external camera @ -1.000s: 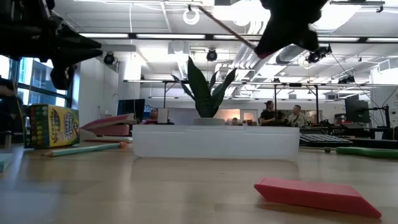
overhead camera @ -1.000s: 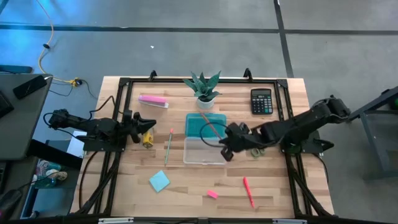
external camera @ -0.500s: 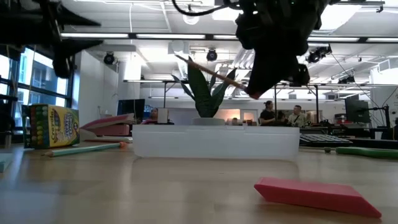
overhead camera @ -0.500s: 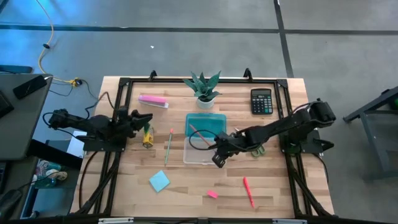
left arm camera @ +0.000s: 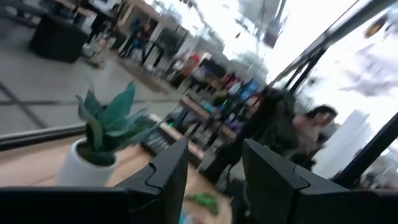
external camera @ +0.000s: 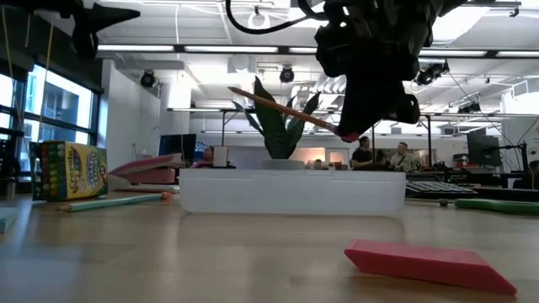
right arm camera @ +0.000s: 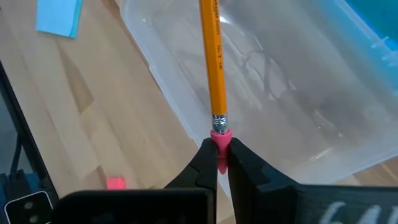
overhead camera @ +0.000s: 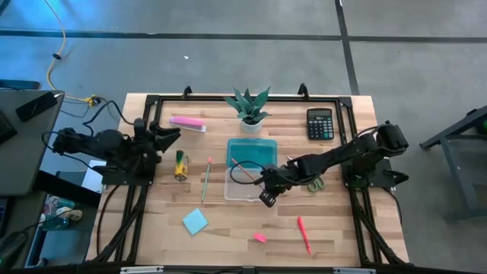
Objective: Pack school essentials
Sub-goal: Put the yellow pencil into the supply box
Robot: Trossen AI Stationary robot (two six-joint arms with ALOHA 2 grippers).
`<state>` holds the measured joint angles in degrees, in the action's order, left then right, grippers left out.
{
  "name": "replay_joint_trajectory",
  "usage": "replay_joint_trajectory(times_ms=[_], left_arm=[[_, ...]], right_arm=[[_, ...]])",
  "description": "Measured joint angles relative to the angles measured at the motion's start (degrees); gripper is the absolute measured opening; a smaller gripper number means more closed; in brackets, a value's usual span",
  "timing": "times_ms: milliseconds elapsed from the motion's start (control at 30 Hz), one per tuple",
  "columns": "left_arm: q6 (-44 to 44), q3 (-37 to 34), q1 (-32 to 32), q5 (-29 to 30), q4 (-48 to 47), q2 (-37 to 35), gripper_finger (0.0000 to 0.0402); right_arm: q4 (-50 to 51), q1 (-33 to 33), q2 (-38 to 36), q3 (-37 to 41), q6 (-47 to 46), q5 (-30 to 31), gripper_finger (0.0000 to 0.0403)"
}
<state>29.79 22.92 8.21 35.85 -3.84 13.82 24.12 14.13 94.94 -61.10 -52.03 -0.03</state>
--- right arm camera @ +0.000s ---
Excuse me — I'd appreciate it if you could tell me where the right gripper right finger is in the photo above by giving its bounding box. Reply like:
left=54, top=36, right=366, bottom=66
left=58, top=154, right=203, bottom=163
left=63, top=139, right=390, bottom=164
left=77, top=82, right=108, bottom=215
left=228, top=137, right=398, bottom=224

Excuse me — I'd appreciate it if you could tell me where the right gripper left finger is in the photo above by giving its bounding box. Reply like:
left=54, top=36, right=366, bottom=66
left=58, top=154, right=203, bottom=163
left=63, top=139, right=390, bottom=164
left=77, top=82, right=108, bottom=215
left=51, top=138, right=218, bottom=224

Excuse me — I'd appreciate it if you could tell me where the clear pencil box blue lid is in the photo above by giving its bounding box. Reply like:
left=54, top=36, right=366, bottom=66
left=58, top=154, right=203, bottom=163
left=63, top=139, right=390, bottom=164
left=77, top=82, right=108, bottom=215
left=119, top=0, right=398, bottom=200

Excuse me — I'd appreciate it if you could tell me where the yellow pencil pink eraser cap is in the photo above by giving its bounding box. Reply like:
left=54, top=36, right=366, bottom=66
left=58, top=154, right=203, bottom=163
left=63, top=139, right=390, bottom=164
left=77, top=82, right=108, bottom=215
left=198, top=0, right=233, bottom=175

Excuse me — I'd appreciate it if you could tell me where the small pink eraser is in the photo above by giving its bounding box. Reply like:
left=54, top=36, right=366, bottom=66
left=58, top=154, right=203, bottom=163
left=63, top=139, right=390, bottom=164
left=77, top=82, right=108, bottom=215
left=106, top=177, right=126, bottom=190

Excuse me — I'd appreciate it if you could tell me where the blue sticky note pad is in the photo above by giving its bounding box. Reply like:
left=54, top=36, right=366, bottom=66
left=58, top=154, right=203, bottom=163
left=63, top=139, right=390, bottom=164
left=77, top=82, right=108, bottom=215
left=35, top=0, right=84, bottom=39

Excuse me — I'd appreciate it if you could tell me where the black table frame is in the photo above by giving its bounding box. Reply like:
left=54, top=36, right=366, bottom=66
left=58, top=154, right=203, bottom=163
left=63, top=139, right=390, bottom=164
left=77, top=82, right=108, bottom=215
left=0, top=60, right=60, bottom=206

